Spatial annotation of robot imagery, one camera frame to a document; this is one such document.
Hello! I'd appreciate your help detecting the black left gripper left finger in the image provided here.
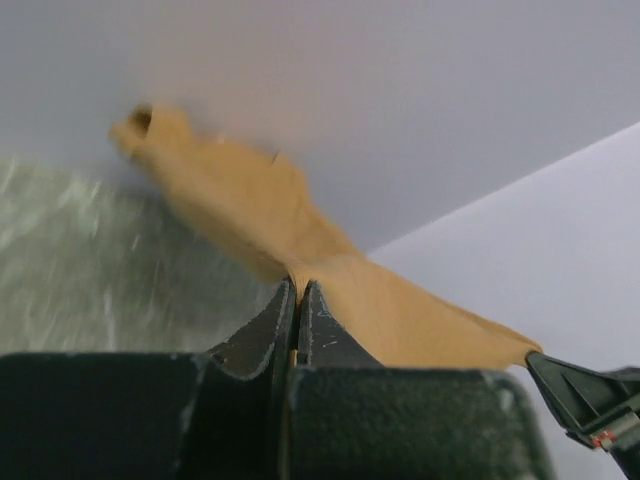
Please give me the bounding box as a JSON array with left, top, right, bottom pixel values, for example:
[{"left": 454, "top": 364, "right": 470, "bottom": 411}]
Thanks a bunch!
[{"left": 1, "top": 281, "right": 296, "bottom": 479}]

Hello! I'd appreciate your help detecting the finger of the black right gripper seen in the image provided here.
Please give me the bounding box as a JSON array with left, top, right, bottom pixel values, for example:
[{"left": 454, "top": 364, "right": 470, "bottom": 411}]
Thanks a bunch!
[{"left": 526, "top": 353, "right": 639, "bottom": 450}]

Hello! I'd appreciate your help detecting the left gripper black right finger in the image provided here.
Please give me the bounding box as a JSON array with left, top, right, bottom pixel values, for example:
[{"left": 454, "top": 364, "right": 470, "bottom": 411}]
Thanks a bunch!
[{"left": 292, "top": 282, "right": 555, "bottom": 479}]

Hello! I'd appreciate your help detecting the mustard garment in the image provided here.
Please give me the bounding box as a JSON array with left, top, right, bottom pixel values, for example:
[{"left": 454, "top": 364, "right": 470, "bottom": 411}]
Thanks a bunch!
[{"left": 110, "top": 105, "right": 539, "bottom": 369}]

